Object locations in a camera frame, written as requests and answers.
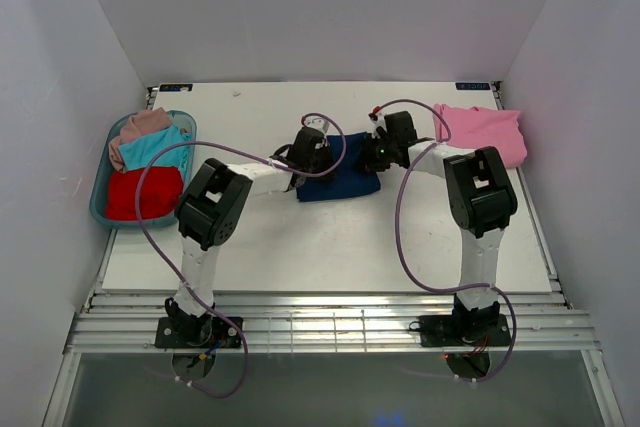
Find light blue t shirt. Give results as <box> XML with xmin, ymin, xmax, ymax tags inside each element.
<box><xmin>118</xmin><ymin>125</ymin><xmax>191</xmax><ymax>175</ymax></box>

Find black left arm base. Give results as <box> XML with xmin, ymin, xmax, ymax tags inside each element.
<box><xmin>154</xmin><ymin>317</ymin><xmax>243</xmax><ymax>350</ymax></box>

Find red t shirt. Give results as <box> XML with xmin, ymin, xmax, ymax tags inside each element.
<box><xmin>106</xmin><ymin>166</ymin><xmax>183</xmax><ymax>221</ymax></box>

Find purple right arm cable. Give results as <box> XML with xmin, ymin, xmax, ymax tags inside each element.
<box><xmin>369</xmin><ymin>98</ymin><xmax>517</xmax><ymax>384</ymax></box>

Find beige t shirt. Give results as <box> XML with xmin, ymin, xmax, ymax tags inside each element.
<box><xmin>108</xmin><ymin>109</ymin><xmax>172</xmax><ymax>172</ymax></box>

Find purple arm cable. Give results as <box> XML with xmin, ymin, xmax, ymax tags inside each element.
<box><xmin>135</xmin><ymin>112</ymin><xmax>349</xmax><ymax>398</ymax></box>
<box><xmin>369</xmin><ymin>98</ymin><xmax>517</xmax><ymax>384</ymax></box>

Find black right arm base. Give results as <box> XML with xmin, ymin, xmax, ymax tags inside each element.
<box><xmin>408</xmin><ymin>315</ymin><xmax>512</xmax><ymax>347</ymax></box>

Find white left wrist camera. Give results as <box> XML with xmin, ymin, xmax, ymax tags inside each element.
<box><xmin>302</xmin><ymin>116</ymin><xmax>330</xmax><ymax>135</ymax></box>

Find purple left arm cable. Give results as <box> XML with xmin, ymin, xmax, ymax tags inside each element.
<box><xmin>135</xmin><ymin>112</ymin><xmax>349</xmax><ymax>398</ymax></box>

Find dark blue t shirt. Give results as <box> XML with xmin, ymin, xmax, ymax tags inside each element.
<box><xmin>296</xmin><ymin>132</ymin><xmax>381</xmax><ymax>203</ymax></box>

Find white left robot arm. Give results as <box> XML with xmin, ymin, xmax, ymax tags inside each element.
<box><xmin>165</xmin><ymin>122</ymin><xmax>333</xmax><ymax>347</ymax></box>

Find aluminium front rail frame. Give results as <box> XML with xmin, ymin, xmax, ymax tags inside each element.
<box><xmin>65</xmin><ymin>291</ymin><xmax>600</xmax><ymax>354</ymax></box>

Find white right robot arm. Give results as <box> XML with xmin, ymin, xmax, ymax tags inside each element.
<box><xmin>356</xmin><ymin>108</ymin><xmax>518</xmax><ymax>347</ymax></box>

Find folded pink t shirt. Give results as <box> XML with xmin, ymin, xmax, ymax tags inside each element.
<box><xmin>434</xmin><ymin>104</ymin><xmax>527</xmax><ymax>169</ymax></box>

